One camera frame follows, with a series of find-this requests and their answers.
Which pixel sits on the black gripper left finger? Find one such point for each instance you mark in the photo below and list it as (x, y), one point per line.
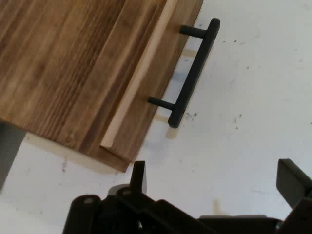
(139, 175)

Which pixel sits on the brown wooden drawer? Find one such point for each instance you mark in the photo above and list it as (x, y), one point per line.
(156, 80)

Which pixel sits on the brown wooden drawer cabinet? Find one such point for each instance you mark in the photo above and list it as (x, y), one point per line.
(61, 61)

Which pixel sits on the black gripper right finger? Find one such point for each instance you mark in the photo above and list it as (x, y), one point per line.
(292, 182)

